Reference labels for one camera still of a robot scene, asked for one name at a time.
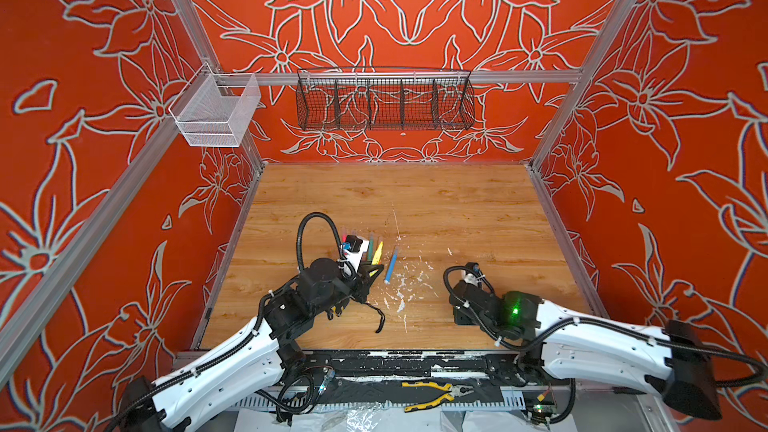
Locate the yellow black pliers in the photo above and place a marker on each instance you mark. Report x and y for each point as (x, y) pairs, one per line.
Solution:
(434, 394)

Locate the white wire mesh basket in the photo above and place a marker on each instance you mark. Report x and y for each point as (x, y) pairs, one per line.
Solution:
(216, 109)

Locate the black wire wall basket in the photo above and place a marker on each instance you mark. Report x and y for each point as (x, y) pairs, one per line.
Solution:
(358, 99)

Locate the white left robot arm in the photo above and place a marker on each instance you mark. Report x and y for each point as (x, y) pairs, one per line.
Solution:
(257, 356)

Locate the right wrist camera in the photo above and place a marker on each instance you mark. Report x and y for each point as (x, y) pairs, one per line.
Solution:
(473, 274)

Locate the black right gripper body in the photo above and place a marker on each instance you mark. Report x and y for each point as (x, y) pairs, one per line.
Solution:
(460, 320)

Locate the green marker pen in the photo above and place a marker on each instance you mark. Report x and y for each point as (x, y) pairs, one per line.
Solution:
(371, 247)

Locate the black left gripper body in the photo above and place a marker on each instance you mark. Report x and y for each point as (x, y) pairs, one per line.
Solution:
(343, 287)

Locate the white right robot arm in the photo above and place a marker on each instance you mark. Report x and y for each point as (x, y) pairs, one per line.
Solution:
(553, 342)

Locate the blue marker pen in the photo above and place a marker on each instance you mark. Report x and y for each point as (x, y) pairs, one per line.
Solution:
(391, 265)

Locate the yellow highlighter pen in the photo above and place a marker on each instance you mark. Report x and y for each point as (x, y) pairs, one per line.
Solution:
(377, 254)

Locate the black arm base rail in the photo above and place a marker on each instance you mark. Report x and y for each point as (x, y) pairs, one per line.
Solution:
(498, 368)

